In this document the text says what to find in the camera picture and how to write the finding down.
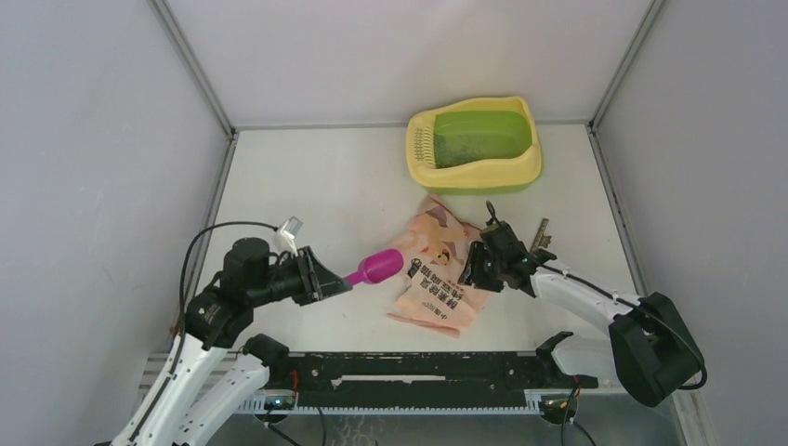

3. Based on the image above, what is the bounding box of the magenta plastic scoop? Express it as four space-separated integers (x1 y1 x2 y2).
345 248 404 286

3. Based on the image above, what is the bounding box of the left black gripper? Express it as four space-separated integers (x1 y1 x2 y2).
249 244 352 306

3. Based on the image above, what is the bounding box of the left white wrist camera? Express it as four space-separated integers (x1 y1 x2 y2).
273 216 303 256

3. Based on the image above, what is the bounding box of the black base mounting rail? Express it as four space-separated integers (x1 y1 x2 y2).
264 351 598 402

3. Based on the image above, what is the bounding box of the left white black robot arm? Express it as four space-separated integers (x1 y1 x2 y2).
112 238 353 445

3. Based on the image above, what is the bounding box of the white slotted cable duct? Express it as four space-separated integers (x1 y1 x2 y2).
233 392 544 415

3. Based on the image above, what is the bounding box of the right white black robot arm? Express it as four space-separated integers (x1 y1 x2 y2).
459 218 708 407

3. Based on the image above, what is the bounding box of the yellow green litter box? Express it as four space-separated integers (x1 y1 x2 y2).
405 96 544 194

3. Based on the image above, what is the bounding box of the pink cat litter bag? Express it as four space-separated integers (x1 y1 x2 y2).
387 194 490 338

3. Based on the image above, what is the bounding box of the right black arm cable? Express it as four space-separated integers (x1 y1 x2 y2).
484 200 709 391

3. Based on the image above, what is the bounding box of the green cat litter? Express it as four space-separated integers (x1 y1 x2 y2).
434 129 532 169

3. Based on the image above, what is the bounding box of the black sealing clip strip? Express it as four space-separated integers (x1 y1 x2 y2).
530 218 552 254

